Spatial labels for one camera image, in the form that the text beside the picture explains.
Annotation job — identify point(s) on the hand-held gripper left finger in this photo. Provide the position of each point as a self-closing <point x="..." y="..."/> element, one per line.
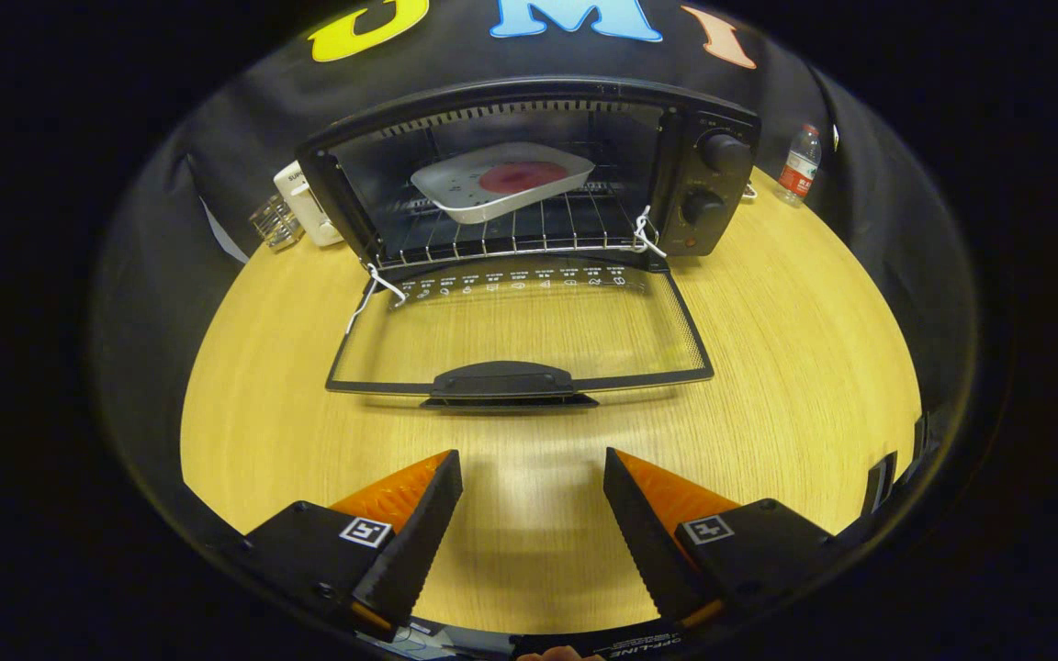
<point x="414" y="546"/>

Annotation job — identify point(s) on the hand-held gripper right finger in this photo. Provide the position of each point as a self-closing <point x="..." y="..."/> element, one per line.
<point x="644" y="542"/>

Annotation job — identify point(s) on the white square plate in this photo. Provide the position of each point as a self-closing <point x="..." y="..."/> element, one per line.
<point x="455" y="188"/>

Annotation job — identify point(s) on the black toaster oven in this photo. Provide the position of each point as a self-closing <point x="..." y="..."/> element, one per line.
<point x="708" y="179"/>

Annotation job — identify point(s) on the round pink meat slice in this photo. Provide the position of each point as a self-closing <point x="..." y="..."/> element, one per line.
<point x="524" y="177"/>

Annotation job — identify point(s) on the white pop-up toaster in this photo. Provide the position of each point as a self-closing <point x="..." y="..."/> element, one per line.
<point x="304" y="207"/>

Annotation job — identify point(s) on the black table clamp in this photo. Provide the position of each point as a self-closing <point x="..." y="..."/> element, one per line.
<point x="880" y="482"/>

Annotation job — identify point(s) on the clear water bottle red label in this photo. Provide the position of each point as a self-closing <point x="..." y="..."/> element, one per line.
<point x="800" y="170"/>

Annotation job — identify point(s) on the black backdrop cloth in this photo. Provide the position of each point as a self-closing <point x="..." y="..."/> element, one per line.
<point x="217" y="165"/>

